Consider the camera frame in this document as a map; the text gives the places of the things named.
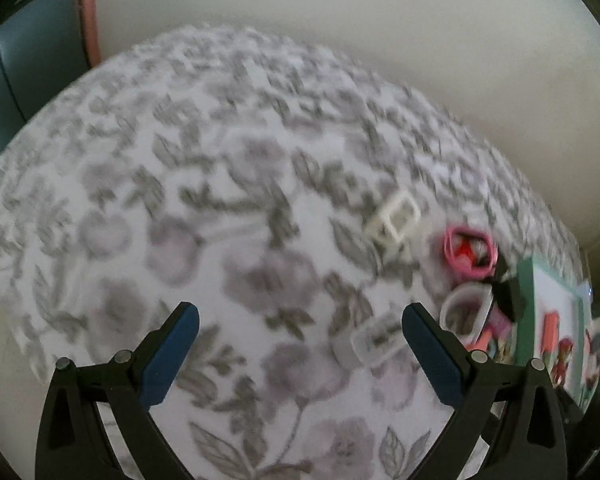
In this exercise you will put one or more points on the green rimmed tray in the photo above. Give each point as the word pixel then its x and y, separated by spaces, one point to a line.
pixel 525 285

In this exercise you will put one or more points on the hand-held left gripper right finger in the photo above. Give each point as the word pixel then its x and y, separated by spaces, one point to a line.
pixel 432 355

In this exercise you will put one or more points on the clear small plastic box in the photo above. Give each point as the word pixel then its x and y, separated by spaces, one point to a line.
pixel 377 342

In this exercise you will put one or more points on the white round cup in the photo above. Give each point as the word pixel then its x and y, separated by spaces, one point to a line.
pixel 450 310

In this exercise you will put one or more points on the pink rectangular block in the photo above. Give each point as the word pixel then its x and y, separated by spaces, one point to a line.
pixel 550 334

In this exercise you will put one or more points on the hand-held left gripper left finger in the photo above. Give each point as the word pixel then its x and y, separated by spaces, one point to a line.
pixel 167 355

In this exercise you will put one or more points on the pink plastic container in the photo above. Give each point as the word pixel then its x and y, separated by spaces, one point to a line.
pixel 450 255

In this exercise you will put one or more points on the grey floral bed sheet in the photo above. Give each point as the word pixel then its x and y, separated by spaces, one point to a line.
pixel 220 210

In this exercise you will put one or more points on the white square plastic frame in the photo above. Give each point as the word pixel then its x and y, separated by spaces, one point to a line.
pixel 394 217

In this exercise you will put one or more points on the small red packet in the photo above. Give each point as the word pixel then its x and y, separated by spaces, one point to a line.
pixel 462 251

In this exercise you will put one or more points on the colourful printed cloth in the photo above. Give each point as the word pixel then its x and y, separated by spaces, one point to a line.
pixel 599 360

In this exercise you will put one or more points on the pink post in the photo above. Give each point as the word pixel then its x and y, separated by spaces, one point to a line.
pixel 87 10

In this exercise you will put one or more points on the black toy car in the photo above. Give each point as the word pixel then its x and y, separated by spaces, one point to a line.
pixel 506 292

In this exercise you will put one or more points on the white device with blue light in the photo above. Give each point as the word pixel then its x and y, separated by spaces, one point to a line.
pixel 586 291

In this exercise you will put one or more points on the blue-grey cabinet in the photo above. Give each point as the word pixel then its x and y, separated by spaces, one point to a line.
pixel 25 50

